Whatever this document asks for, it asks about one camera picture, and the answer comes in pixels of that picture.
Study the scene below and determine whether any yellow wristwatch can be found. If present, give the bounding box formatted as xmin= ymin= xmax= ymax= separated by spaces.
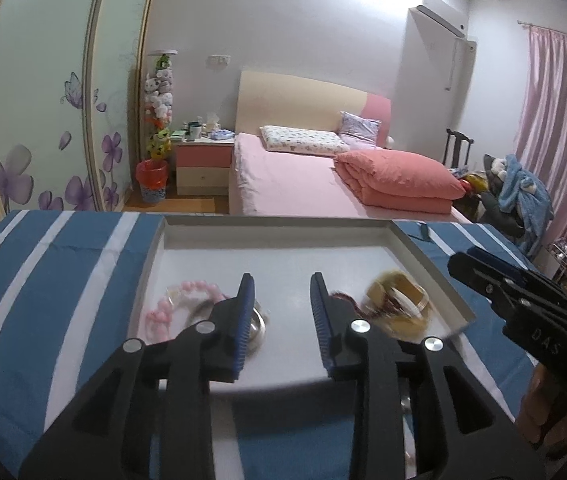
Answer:
xmin=361 ymin=270 xmax=432 ymax=340

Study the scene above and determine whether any pink bead bracelet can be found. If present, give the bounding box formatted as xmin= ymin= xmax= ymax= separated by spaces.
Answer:
xmin=143 ymin=280 xmax=229 ymax=345

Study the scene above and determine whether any thick silver cuff bangle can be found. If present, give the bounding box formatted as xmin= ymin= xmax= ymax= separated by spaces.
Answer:
xmin=187 ymin=300 xmax=267 ymax=356

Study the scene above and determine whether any thin silver bangle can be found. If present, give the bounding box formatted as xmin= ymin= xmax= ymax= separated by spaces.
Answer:
xmin=387 ymin=287 xmax=431 ymax=338

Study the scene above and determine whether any right hand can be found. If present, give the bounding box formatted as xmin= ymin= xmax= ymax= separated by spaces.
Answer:
xmin=515 ymin=363 xmax=563 ymax=453

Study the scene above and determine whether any dark wooden chair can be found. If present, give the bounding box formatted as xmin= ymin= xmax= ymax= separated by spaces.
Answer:
xmin=442 ymin=129 xmax=474 ymax=168

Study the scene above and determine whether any grey cardboard tray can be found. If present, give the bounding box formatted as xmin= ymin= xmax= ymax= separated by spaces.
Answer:
xmin=128 ymin=216 xmax=475 ymax=396

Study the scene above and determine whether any folded salmon duvet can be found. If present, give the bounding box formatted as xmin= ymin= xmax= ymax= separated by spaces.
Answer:
xmin=333 ymin=150 xmax=466 ymax=214

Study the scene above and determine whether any pink curtain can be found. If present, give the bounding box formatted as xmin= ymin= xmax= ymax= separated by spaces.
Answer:
xmin=515 ymin=25 xmax=567 ymax=254

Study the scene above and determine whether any blue white striped tablecloth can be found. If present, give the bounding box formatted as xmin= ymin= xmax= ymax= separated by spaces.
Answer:
xmin=0 ymin=211 xmax=533 ymax=479

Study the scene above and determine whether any purple floral pillow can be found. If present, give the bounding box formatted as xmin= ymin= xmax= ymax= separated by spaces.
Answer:
xmin=338 ymin=112 xmax=381 ymax=150

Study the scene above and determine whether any white patterned pillow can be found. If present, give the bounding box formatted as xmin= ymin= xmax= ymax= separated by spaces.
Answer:
xmin=260 ymin=125 xmax=349 ymax=157

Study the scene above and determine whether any white air conditioner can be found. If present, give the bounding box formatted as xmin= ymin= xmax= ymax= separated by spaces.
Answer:
xmin=406 ymin=0 xmax=472 ymax=52

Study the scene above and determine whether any bed with pink sheet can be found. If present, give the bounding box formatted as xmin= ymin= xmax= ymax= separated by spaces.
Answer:
xmin=229 ymin=133 xmax=468 ymax=223

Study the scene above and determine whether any beige pink headboard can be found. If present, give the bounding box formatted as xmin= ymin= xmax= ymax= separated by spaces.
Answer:
xmin=234 ymin=70 xmax=391 ymax=146

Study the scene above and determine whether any red waste bin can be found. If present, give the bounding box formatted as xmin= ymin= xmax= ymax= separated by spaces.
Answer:
xmin=136 ymin=159 xmax=169 ymax=204

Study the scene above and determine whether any pink nightstand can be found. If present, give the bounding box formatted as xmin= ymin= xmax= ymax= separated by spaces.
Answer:
xmin=172 ymin=138 xmax=234 ymax=197

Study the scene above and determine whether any white mug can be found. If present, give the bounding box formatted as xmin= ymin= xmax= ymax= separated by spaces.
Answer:
xmin=187 ymin=122 xmax=203 ymax=140

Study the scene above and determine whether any plush toy tower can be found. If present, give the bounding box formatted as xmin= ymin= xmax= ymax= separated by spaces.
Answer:
xmin=143 ymin=50 xmax=177 ymax=159

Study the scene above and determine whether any sliding wardrobe with purple flowers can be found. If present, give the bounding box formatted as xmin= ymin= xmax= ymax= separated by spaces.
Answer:
xmin=0 ymin=0 xmax=150 ymax=220

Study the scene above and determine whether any wall socket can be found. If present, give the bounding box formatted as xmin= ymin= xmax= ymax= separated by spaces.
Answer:
xmin=207 ymin=55 xmax=230 ymax=66

